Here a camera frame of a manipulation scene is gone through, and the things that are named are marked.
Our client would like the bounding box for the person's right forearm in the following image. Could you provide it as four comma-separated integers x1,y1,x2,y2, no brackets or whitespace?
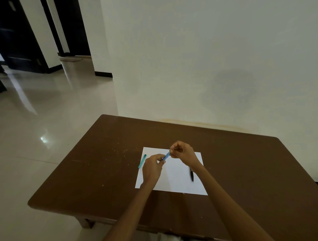
193,164,275,241

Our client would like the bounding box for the person's left hand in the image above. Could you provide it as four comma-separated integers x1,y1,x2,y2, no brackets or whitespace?
142,154,166,185

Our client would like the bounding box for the dark wooden door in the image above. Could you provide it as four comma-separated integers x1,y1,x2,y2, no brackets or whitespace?
0,0,49,74

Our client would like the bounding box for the white paper sheet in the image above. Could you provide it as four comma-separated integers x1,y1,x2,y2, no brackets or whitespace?
135,147,208,196

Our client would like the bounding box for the person's left forearm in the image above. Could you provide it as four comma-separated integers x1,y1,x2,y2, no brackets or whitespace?
103,182,156,241

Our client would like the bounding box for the brown wooden table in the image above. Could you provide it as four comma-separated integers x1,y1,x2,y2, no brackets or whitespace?
27,114,318,241

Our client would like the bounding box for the person's right hand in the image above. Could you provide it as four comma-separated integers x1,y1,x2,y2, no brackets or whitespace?
169,141,202,171

